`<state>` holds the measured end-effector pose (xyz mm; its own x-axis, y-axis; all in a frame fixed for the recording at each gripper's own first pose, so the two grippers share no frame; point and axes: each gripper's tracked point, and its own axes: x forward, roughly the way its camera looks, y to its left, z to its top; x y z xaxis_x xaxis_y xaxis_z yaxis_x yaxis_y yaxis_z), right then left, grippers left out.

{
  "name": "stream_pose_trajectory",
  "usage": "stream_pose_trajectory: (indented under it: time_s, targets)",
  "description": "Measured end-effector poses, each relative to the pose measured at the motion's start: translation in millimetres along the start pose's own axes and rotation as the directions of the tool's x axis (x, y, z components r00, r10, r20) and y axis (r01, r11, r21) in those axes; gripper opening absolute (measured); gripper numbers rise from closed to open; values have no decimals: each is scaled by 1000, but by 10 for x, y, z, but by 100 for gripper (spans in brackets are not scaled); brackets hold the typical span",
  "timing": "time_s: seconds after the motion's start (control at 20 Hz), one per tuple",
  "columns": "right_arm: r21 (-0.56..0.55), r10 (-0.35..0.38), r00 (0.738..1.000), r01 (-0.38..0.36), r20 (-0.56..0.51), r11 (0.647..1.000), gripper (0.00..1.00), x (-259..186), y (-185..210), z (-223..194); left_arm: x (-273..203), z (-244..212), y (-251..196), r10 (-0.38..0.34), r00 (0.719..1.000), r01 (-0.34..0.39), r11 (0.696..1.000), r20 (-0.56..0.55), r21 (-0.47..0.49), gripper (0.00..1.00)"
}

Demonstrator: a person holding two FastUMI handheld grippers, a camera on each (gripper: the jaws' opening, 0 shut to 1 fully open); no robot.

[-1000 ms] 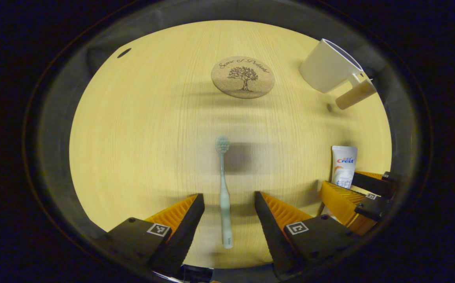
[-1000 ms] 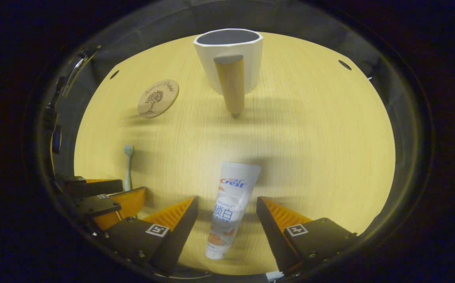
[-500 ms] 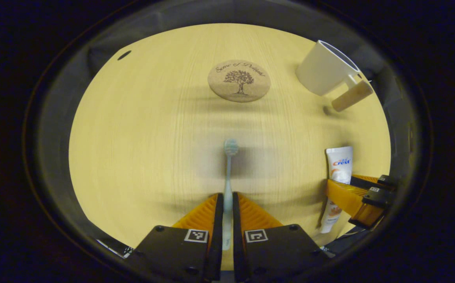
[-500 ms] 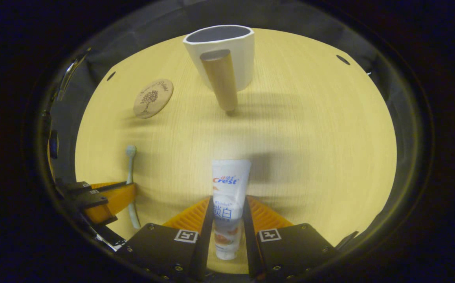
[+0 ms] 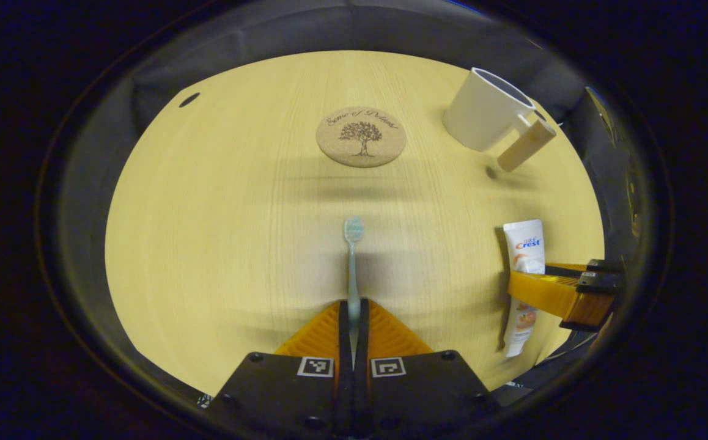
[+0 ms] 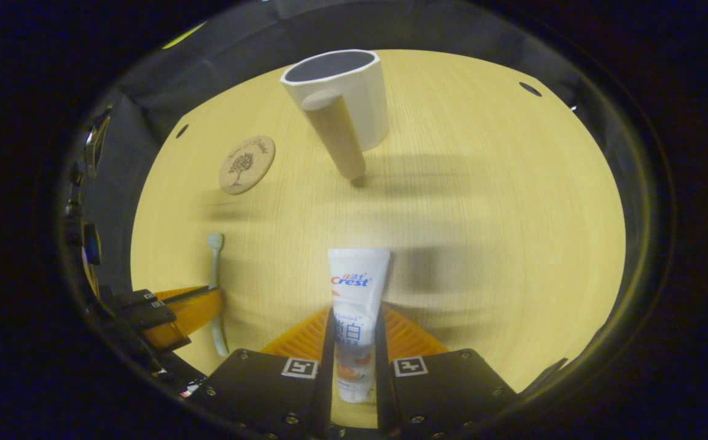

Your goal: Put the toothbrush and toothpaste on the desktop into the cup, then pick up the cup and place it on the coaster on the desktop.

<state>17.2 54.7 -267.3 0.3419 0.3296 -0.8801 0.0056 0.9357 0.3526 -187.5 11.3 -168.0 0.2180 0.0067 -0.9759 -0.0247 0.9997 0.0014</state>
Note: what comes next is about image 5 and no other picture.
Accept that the round cork coaster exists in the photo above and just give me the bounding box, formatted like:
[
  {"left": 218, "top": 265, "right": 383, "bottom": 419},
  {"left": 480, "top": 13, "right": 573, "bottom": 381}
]
[{"left": 315, "top": 106, "right": 408, "bottom": 168}]

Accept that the white cup with wooden handle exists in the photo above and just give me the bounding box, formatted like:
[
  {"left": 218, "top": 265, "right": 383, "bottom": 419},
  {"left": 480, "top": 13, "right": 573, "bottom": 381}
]
[{"left": 442, "top": 67, "right": 558, "bottom": 173}]

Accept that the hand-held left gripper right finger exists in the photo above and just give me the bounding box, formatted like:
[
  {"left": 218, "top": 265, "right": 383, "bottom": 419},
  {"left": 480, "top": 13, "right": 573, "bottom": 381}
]
[{"left": 355, "top": 298, "right": 496, "bottom": 439}]

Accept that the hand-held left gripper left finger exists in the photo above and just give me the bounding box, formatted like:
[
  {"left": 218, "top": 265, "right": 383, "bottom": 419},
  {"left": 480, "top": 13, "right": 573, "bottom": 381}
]
[{"left": 205, "top": 299, "right": 355, "bottom": 440}]

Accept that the white toothpaste tube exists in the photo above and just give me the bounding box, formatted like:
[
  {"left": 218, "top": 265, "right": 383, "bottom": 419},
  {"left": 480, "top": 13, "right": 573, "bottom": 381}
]
[{"left": 501, "top": 219, "right": 546, "bottom": 359}]

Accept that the light blue toothbrush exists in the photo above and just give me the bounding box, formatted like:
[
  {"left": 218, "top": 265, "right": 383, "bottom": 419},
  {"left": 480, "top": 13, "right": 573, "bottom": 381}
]
[{"left": 344, "top": 216, "right": 366, "bottom": 367}]

